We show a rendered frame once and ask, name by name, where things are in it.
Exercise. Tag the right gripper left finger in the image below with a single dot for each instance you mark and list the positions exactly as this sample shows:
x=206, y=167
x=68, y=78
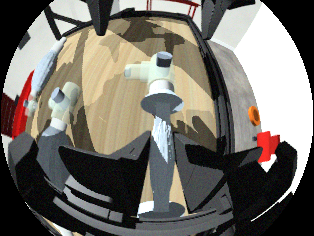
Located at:
x=126, y=173

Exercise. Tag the red tray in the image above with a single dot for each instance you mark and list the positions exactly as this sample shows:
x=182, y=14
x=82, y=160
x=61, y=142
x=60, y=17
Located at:
x=21, y=123

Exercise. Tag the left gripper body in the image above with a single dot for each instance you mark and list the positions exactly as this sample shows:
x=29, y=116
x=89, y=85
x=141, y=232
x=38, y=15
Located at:
x=249, y=2

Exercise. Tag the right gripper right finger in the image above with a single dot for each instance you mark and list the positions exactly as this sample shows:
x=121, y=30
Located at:
x=202, y=171

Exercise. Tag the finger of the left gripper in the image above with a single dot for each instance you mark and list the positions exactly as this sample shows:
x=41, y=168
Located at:
x=100, y=13
x=212, y=12

